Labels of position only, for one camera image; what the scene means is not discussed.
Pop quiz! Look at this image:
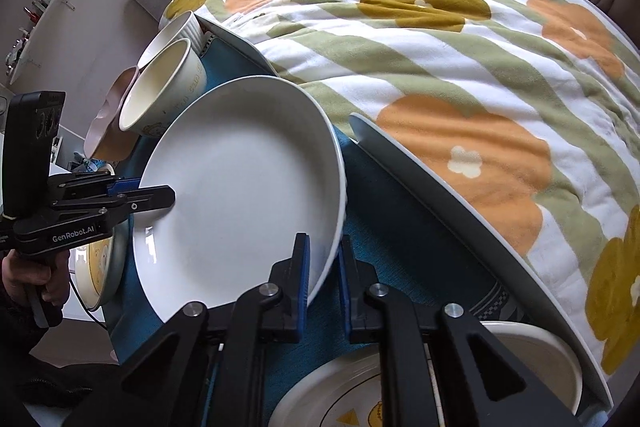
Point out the white wall shelf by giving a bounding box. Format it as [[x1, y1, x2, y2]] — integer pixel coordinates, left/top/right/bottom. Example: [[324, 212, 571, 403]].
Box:
[[5, 0, 77, 84]]

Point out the cream plate with yellow print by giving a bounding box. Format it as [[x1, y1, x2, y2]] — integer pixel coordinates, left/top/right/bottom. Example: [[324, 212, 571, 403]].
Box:
[[70, 219, 130, 312], [267, 321, 583, 427]]

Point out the grey plate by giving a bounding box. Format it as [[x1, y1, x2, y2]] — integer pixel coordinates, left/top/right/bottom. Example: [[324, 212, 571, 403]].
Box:
[[197, 14, 278, 78], [347, 112, 613, 418]]

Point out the person's left hand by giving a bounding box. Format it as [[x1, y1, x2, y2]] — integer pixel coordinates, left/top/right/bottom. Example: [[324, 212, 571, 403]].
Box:
[[0, 249, 72, 308]]

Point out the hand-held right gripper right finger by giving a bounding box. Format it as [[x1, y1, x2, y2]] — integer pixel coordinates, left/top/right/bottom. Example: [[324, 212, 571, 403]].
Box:
[[337, 234, 586, 427]]

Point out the pink bowl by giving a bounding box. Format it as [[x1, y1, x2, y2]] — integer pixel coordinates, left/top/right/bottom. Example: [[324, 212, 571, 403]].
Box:
[[82, 66, 146, 160]]

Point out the white plate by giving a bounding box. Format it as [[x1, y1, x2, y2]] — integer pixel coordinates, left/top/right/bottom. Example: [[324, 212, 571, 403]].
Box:
[[131, 76, 348, 325]]

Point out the floral striped blanket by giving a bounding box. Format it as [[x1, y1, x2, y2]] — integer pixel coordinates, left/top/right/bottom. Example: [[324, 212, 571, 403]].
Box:
[[159, 0, 640, 375]]

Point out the blue woven cloth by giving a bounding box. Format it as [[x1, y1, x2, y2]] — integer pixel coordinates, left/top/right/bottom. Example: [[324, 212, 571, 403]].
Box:
[[102, 32, 526, 427]]

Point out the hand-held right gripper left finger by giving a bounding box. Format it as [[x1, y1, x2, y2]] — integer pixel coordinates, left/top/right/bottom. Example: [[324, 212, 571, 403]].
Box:
[[60, 232, 313, 427]]

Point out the cream printed bowl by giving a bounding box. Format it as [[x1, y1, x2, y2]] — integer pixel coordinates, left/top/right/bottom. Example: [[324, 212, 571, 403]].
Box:
[[117, 38, 208, 138]]

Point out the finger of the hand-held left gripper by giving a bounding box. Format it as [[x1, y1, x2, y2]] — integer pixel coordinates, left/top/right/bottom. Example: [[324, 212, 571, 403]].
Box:
[[105, 176, 146, 198], [97, 185, 177, 228]]

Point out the person's left forearm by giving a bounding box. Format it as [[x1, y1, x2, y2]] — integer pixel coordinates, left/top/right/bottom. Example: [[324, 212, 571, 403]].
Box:
[[0, 289, 120, 427]]

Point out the ribbed white bowl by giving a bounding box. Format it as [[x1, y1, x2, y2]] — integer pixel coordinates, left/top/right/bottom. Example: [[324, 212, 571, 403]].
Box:
[[137, 10, 211, 70]]

